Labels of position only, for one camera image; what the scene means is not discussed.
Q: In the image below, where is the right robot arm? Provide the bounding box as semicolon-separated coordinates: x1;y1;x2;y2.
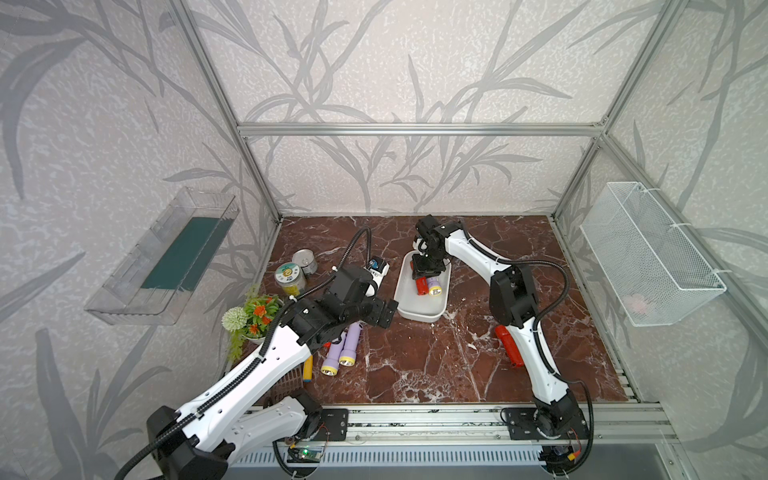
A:
413;215;584;439

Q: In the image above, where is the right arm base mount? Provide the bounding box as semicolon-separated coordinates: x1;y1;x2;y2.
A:
500;407;590;441

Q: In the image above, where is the yellow toy shovel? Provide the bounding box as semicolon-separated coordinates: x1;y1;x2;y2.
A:
302;355;314;383

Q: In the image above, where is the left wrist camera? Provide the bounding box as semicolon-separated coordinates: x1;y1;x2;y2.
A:
366;256;390;297

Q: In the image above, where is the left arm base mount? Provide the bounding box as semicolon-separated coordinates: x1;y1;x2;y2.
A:
285;408;349;442

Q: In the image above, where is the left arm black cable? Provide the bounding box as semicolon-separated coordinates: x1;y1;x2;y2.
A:
113;227;373;480

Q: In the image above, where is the green label round tin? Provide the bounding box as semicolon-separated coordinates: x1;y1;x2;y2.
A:
274;262;307;297

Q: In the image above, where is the white wire mesh basket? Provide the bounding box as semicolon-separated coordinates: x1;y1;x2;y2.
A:
580;182;727;327

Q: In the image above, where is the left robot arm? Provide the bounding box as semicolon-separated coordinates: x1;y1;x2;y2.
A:
147;257;397;479

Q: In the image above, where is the clear acrylic wall shelf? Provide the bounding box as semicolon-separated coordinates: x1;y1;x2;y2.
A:
85;187;240;326

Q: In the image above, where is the white plastic storage box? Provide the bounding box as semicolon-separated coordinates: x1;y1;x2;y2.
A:
394;251;451;323

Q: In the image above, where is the pink object in basket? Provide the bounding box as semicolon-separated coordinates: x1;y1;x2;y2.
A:
623;294;652;317

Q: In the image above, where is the artificial flower plant pot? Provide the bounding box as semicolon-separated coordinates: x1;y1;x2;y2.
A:
221;285;282;362

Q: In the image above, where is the silver round tin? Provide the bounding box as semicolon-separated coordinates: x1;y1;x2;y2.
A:
292;248;318;276

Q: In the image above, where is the purple flashlight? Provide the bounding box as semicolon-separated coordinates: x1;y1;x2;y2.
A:
339;322;362;367
321;332;346;377
425;276;443;296

